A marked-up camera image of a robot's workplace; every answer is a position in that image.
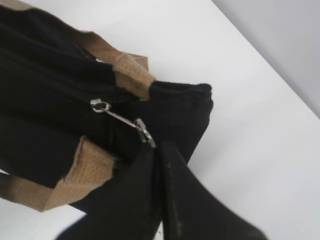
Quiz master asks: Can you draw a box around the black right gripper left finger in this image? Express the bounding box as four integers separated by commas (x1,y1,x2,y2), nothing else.
57,143,161,240

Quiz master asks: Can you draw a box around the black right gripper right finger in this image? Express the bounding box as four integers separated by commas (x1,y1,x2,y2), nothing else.
160,140,266,240

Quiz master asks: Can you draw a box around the black bag with tan handles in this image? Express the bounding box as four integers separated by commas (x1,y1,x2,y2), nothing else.
0,0,213,213

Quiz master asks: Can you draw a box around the silver zipper pull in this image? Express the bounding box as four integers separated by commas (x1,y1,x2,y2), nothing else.
90,98,157,149

